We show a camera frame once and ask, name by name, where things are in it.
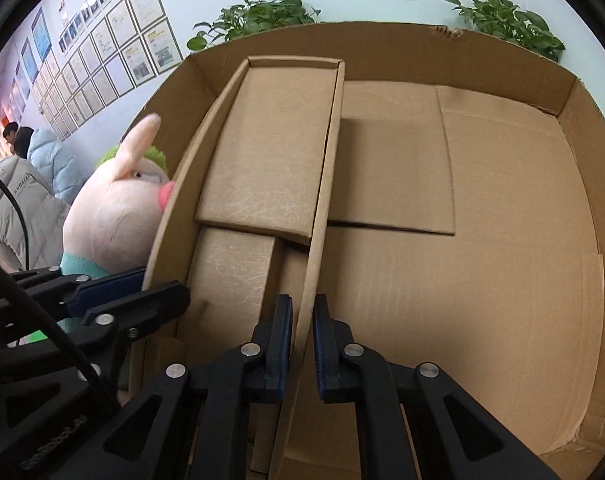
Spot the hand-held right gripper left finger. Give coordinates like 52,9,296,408
12,294,296,480

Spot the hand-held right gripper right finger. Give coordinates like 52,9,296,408
313,294,563,480

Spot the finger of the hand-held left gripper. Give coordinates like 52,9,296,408
0,282,191,453
0,267,146,322

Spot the pink pig plush toy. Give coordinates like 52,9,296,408
61,112,177,281

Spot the large cardboard box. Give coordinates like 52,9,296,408
127,21,605,480

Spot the cardboard insert tray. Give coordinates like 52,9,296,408
177,55,346,480

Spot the green potted plant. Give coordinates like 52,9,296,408
186,0,322,53
439,0,566,63

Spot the black cable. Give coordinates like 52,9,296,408
0,170,120,411

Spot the blue wall poster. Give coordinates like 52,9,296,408
20,39,39,83
12,62,27,106
31,7,53,63

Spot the wall of framed certificates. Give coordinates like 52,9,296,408
5,0,184,142

